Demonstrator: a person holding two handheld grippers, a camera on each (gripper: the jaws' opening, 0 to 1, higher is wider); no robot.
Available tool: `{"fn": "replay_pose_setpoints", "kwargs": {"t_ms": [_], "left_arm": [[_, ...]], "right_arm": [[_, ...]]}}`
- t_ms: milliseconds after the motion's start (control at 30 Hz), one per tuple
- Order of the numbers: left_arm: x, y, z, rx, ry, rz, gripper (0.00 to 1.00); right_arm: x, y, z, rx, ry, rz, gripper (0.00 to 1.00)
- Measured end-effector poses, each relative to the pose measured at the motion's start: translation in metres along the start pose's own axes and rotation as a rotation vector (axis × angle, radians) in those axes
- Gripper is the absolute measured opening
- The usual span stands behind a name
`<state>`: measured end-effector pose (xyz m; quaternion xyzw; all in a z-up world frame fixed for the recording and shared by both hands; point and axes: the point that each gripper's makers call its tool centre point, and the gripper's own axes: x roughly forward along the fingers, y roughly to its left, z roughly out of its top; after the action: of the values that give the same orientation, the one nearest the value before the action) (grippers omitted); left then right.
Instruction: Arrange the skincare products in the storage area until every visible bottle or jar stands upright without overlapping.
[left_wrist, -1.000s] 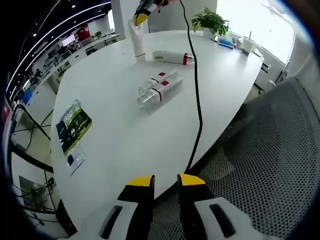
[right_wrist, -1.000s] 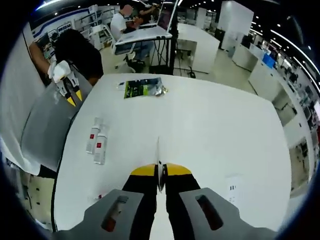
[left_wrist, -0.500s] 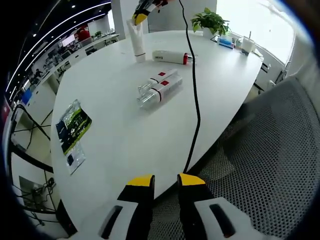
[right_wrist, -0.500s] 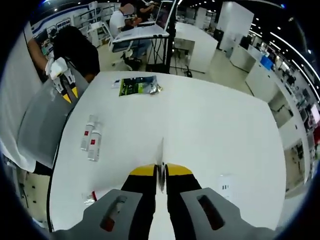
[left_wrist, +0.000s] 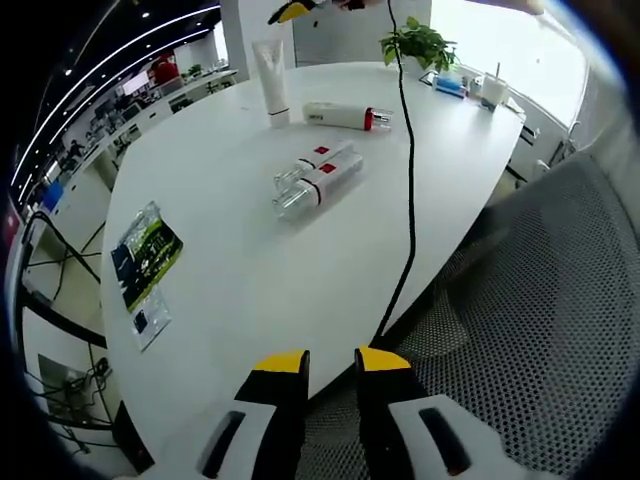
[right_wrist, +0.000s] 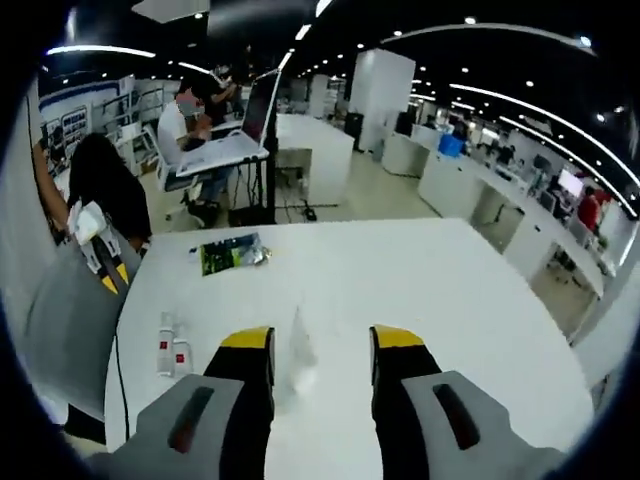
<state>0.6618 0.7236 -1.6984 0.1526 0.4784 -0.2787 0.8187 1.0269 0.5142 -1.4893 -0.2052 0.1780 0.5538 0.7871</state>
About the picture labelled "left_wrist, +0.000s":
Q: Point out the red collar skincare bottle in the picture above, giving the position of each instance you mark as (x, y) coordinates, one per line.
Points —
(335, 114)

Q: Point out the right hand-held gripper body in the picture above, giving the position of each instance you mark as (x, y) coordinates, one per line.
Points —
(360, 4)

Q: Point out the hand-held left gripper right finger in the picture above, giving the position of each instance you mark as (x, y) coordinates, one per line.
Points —
(385, 430)

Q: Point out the green black sachet packet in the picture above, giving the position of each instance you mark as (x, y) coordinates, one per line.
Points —
(150, 250)

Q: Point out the blue bin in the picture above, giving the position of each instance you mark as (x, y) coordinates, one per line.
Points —
(53, 195)

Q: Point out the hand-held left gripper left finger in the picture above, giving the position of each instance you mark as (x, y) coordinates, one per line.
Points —
(270, 430)

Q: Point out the grey mesh office chair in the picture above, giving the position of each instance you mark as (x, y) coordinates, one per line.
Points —
(525, 300)

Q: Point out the white desktop container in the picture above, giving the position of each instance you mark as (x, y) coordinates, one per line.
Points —
(492, 90)

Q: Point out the red label skincare bottle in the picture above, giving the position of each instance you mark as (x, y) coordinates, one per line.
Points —
(335, 177)
(335, 149)

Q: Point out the small background plant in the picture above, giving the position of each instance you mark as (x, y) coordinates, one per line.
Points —
(195, 70)

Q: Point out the green potted plant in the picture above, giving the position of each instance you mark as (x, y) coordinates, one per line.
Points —
(415, 42)

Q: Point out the blue box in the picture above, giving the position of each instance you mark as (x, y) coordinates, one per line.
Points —
(450, 86)

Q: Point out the black floor device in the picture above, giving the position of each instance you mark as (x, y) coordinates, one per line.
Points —
(131, 440)

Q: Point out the white skincare tube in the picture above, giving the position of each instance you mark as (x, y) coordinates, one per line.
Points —
(272, 75)

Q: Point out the long white counter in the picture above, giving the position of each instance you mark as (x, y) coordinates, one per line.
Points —
(145, 120)

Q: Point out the small clear packet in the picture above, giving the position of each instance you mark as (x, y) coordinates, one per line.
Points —
(150, 320)

